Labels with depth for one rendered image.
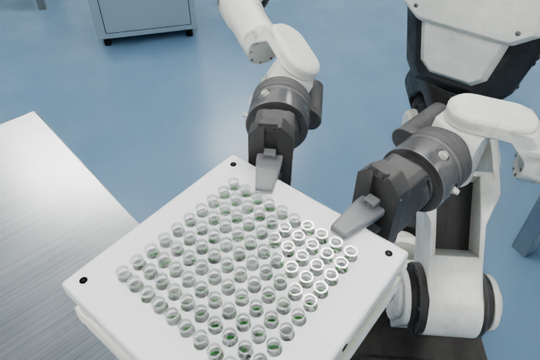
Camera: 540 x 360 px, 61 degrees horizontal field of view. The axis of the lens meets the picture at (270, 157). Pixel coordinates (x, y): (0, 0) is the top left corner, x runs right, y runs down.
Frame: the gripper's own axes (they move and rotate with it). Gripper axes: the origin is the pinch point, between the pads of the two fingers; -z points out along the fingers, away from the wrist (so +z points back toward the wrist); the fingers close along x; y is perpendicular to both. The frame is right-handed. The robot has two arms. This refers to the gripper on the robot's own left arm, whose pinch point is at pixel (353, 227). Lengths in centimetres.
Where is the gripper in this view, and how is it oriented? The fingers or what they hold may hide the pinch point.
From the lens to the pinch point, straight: 51.6
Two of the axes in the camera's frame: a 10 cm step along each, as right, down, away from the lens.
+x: -0.1, 7.6, 6.5
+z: 7.3, -4.4, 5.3
